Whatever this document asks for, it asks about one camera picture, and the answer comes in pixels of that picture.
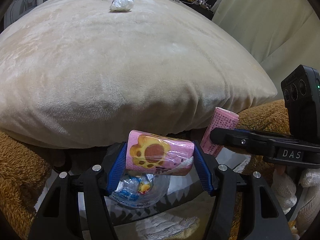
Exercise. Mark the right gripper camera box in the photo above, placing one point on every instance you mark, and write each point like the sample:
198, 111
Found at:
301, 95

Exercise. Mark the crushed clear plastic bottle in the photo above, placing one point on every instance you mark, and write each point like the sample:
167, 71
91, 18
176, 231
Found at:
140, 190

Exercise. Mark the white plastic wrap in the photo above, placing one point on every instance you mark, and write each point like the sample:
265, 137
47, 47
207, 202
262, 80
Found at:
121, 5

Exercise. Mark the pink paw print box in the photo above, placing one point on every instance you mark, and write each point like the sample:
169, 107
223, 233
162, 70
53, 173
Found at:
158, 155

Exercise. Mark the cream curtain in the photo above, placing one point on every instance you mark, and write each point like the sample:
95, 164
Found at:
279, 34

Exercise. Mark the pink carton box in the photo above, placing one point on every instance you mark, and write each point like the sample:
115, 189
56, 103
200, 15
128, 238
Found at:
222, 120

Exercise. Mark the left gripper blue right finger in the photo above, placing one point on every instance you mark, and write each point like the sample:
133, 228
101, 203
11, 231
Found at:
205, 165

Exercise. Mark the white metal chair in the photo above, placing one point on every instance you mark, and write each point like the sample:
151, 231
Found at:
17, 9

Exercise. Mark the brown fuzzy rug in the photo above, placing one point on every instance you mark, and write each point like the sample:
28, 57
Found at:
25, 168

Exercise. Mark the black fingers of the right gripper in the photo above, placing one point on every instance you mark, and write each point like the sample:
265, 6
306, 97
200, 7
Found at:
253, 142

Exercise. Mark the beige plush bed blanket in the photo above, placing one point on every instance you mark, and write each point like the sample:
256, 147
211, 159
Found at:
76, 75

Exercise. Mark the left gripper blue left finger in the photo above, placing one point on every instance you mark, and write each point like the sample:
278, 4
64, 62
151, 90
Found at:
118, 168

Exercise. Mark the white gloved hand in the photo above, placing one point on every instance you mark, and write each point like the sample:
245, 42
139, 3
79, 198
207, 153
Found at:
285, 192

